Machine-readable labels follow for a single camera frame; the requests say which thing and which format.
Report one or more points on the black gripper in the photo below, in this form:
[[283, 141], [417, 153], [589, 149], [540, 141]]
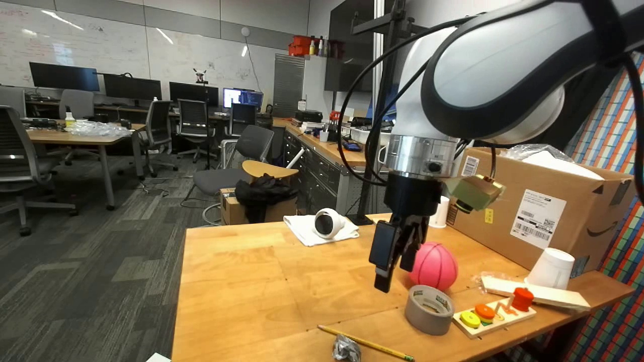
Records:
[[414, 197]]

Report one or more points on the pink rubber basketball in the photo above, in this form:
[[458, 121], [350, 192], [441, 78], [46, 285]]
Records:
[[435, 266]]

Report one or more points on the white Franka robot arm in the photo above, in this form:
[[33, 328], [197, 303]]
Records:
[[510, 73]]

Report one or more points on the small flat wooden board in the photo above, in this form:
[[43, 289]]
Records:
[[379, 218]]

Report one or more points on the small white cup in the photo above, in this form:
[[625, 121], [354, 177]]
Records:
[[441, 213]]

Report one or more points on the white cloth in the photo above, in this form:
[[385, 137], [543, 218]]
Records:
[[302, 231]]

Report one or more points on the yellow pencil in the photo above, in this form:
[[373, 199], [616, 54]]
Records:
[[376, 345]]

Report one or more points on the yellow-green toy piece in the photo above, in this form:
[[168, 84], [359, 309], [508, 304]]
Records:
[[469, 321]]

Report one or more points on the orange toy piece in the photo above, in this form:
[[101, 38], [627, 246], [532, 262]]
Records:
[[483, 313]]

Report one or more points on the wooden counter with cabinets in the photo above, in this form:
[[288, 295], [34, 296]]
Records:
[[323, 172]]

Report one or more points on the silver metal clip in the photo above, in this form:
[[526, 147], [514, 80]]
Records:
[[347, 351]]

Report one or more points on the wooden toy peg board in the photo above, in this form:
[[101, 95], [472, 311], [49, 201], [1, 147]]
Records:
[[504, 321]]

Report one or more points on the red cylinder toy piece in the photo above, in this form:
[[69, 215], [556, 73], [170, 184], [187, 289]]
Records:
[[522, 298]]

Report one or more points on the black bag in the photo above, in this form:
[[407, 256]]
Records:
[[262, 193]]

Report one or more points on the white paper cup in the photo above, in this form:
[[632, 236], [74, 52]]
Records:
[[552, 269]]

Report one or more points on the white flat tray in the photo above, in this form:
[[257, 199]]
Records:
[[546, 295]]

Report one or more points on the small cardboard box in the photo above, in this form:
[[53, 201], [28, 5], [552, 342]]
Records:
[[233, 210]]

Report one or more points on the clear plastic bag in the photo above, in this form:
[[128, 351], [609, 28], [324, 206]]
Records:
[[550, 161]]

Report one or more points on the grey chair with tablet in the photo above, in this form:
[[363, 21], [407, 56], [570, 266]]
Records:
[[255, 143]]

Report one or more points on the large cardboard shipping box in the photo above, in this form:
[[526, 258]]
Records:
[[584, 201]]

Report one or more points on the grey metal cabinet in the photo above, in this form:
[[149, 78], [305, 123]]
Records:
[[288, 84]]

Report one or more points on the lit blue computer screen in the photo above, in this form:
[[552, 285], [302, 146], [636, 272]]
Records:
[[242, 97]]

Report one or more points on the red container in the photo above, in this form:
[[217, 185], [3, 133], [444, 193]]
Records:
[[301, 46]]

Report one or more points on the colourful woven panel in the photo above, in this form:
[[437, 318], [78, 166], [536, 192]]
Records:
[[627, 322]]

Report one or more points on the black mesh office chair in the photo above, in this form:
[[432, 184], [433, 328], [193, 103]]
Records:
[[193, 120], [160, 128]]

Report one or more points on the black computer monitor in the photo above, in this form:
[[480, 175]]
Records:
[[193, 94], [132, 88]]

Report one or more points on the pile of clear plastic bags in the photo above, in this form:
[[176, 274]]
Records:
[[94, 128]]

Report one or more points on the wooden office table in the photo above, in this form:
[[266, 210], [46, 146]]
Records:
[[74, 137]]

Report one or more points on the wide black monitor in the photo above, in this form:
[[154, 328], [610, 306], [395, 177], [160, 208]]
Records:
[[63, 78]]

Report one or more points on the grey office chair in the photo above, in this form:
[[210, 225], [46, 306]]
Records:
[[16, 161]]

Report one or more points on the white round camera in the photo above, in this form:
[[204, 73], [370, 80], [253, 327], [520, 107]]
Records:
[[328, 223]]

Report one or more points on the grey duct tape roll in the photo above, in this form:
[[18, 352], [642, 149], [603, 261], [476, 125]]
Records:
[[428, 318]]

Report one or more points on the black camera stand pole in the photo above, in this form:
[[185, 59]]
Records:
[[370, 161]]

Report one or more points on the olive wrist camera box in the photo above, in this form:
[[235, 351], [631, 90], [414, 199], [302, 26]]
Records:
[[476, 193]]

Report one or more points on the black wall screen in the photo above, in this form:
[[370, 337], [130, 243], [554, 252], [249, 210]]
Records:
[[348, 52]]

